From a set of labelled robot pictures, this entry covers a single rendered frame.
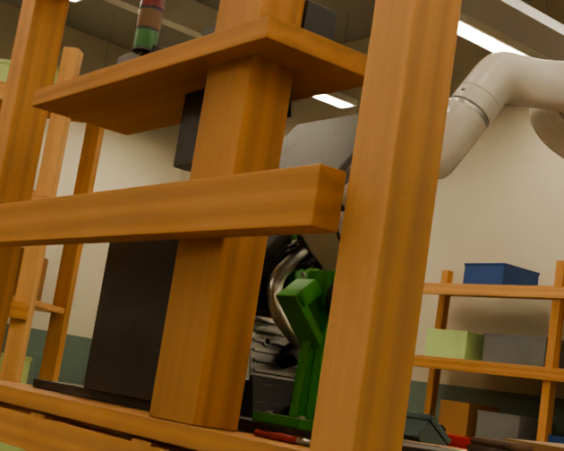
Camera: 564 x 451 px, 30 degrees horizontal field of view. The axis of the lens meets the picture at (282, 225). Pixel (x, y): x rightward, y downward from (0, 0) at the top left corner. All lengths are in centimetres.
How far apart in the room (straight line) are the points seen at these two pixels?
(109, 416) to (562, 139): 102
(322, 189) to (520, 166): 765
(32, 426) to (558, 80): 123
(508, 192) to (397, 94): 765
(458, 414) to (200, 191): 674
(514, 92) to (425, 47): 56
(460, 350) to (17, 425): 634
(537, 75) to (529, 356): 601
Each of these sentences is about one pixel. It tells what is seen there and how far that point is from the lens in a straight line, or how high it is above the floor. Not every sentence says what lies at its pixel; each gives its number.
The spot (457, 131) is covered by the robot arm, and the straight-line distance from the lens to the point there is 198.
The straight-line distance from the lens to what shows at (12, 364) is 463.
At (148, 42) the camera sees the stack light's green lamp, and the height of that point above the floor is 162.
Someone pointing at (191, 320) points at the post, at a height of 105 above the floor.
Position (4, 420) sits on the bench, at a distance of 237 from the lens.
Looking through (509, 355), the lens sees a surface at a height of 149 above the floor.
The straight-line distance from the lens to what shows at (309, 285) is 179.
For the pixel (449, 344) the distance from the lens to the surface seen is 846.
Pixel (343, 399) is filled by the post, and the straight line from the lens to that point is 144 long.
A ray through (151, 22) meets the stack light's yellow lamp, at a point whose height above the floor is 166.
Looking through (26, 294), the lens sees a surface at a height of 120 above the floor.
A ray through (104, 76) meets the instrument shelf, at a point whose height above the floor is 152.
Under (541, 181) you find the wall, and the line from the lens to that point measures 895.
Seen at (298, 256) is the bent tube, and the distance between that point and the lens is 211.
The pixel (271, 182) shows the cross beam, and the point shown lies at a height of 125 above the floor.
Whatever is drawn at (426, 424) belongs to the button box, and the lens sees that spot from 219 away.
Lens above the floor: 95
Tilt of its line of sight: 9 degrees up
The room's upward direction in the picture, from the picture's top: 9 degrees clockwise
